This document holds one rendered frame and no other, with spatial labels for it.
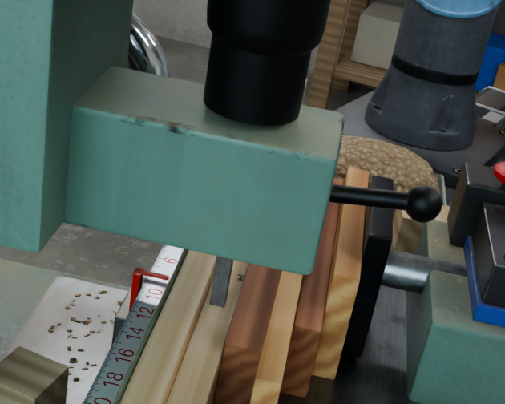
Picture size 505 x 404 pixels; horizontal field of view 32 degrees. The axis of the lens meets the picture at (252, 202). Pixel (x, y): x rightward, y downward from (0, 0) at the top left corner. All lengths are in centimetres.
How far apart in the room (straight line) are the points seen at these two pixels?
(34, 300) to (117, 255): 161
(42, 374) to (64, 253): 174
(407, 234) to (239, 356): 25
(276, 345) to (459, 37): 72
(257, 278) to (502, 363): 16
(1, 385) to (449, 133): 73
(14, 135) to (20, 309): 35
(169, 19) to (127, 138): 368
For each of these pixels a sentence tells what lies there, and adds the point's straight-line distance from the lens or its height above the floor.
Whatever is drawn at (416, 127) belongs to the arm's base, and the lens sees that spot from 115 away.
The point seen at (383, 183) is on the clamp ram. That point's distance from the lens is 60.
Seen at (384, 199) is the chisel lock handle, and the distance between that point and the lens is 47.
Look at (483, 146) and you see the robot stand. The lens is 123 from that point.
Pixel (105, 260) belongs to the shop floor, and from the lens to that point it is 234.
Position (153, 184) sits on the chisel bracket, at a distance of 45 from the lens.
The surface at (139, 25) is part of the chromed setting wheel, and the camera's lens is 59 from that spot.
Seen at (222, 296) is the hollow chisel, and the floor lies 96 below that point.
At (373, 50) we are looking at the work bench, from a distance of 341.
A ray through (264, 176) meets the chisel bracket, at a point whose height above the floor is 105.
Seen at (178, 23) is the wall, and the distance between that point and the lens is 411.
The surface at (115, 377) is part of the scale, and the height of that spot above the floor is 96.
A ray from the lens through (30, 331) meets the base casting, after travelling 73.
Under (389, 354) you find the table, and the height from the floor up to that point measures 90.
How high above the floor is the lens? 124
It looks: 27 degrees down
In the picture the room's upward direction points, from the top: 10 degrees clockwise
